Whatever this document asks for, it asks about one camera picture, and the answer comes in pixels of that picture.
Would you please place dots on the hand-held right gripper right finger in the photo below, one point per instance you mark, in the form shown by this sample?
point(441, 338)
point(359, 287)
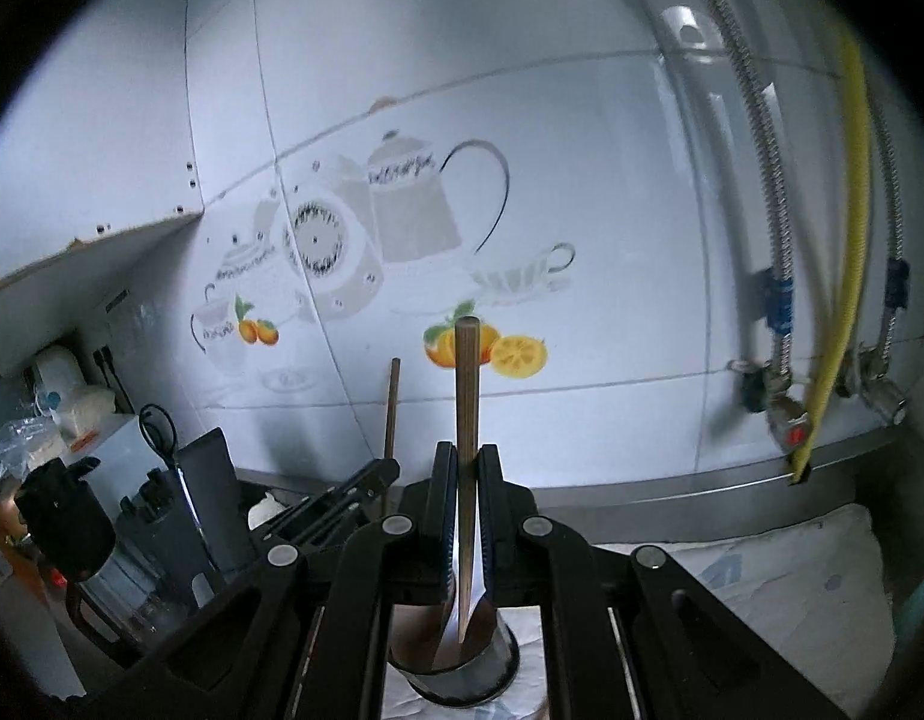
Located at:
point(488, 532)

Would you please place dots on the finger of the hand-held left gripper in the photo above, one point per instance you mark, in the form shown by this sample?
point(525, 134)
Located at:
point(316, 521)
point(372, 474)

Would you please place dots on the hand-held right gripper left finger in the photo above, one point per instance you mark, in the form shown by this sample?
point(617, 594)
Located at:
point(445, 532)

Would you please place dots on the round-tipped brown wooden chopstick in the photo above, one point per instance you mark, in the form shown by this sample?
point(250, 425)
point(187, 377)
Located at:
point(391, 412)

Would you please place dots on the square-tipped wooden chopstick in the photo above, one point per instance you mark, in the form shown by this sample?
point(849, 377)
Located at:
point(467, 390)

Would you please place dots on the metal utensil holder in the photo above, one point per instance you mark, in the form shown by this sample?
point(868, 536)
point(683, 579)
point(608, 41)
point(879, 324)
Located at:
point(421, 660)

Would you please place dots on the black knife block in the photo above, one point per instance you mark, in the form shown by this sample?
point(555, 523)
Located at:
point(211, 495)

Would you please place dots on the white box appliance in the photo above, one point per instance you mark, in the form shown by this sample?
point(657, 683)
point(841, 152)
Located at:
point(121, 457)

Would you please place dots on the black-lidded blender jar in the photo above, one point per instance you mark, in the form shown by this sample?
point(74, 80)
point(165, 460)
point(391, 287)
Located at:
point(64, 525)

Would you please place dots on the white filled bag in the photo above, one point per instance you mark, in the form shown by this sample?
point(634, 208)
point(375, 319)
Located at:
point(87, 409)

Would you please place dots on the white electric kettle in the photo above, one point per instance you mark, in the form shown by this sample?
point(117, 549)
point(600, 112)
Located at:
point(57, 375)

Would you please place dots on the clear plastic bag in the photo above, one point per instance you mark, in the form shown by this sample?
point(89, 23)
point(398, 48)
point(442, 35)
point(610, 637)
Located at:
point(19, 446)

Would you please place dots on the plain metal valve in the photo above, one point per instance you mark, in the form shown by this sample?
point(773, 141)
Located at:
point(878, 382)

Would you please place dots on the black wall plug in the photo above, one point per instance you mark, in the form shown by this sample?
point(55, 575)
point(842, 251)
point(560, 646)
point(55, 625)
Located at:
point(106, 371)

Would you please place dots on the wall cabinet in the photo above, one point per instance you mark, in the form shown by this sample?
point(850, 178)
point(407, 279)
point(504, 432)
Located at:
point(79, 255)

